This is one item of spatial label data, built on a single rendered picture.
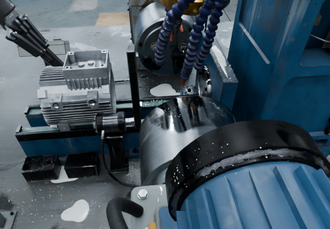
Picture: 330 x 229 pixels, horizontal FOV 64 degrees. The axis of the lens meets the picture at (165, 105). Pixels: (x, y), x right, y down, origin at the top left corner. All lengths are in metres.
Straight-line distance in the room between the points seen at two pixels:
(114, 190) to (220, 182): 0.65
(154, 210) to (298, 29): 0.47
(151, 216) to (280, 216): 0.24
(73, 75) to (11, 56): 0.91
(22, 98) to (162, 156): 0.91
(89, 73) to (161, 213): 0.47
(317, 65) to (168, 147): 0.42
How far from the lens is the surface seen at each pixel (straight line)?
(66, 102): 0.80
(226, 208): 0.25
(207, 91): 0.82
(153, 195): 0.45
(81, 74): 0.78
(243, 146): 0.26
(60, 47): 1.08
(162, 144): 0.54
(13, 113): 1.26
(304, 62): 0.74
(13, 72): 1.52
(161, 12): 1.02
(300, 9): 0.64
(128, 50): 0.61
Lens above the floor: 1.55
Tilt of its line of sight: 42 degrees down
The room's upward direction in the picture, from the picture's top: straight up
